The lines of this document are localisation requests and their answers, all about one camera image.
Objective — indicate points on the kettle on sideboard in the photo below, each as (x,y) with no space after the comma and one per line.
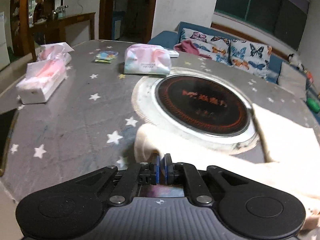
(60,12)

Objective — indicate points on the cream white garment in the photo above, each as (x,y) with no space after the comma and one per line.
(291,157)

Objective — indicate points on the black white plush toy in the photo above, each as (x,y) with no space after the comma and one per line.
(295,61)

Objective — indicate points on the right butterfly pillow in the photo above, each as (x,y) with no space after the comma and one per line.
(250,57)

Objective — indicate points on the person in background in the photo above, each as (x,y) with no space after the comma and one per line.
(38,11)

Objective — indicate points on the white pink tissue box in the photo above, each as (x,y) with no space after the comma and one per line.
(41,80)

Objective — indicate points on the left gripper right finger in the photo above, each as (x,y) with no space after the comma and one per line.
(188,176)

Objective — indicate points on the butterfly pillow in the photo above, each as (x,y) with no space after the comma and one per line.
(250,57)
(215,46)

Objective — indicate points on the blue sofa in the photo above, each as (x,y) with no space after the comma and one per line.
(168,39)

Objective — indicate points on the pastel soft tissue pack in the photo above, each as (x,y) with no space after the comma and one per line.
(147,59)

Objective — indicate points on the white refrigerator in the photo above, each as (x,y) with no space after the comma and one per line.
(4,56)

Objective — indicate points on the beige cushion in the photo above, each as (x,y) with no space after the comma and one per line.
(292,80)

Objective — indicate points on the pink cloth on sofa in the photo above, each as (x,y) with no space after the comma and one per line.
(188,47)

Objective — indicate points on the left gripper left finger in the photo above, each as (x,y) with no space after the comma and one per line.
(126,184)

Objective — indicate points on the left butterfly pillow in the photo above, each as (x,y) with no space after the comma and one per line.
(215,46)

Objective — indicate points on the white remote control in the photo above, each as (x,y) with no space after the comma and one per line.
(173,53)

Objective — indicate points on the dark window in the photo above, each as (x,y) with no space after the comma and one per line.
(283,19)

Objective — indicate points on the dark wooden sideboard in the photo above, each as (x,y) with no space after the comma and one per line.
(73,29)

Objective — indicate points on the small colourful card pack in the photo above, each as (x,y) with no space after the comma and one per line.
(106,57)

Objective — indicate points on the round black induction cooktop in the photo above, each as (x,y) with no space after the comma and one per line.
(202,105)

